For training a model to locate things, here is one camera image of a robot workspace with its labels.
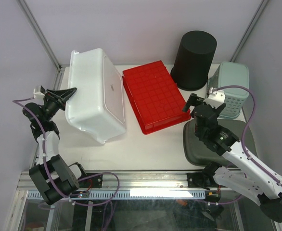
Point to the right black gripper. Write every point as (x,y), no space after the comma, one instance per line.
(193,100)

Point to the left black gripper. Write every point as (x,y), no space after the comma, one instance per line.
(63,94)

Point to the large black plastic bucket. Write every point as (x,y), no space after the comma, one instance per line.
(193,60)

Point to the red plastic tray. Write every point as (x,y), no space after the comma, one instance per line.
(154,97)

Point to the white plastic bin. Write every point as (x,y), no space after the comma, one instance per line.
(97,106)

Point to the teal perforated plastic basket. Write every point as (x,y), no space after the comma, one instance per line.
(227,74)

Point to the grey plastic tray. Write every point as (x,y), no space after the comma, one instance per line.
(197,153)

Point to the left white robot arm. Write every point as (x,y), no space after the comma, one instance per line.
(51,175)

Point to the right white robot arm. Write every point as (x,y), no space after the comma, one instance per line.
(261,184)

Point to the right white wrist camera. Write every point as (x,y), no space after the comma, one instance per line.
(215,98)

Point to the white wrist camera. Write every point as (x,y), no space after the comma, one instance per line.
(39,92)
(215,98)

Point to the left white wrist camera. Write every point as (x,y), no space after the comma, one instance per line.
(39,92)

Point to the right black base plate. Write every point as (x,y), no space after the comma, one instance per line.
(198,179)

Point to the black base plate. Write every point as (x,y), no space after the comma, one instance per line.
(91,183)
(198,179)

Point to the aluminium mounting rail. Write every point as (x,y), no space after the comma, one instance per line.
(147,179)

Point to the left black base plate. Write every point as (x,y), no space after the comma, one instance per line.
(91,183)

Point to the white slotted cable duct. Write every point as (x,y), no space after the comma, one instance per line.
(138,194)

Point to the left aluminium frame post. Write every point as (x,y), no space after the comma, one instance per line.
(39,33)

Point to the aluminium frame post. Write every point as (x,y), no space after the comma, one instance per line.
(252,24)
(39,33)

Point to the right aluminium frame post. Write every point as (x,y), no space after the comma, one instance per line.
(252,24)

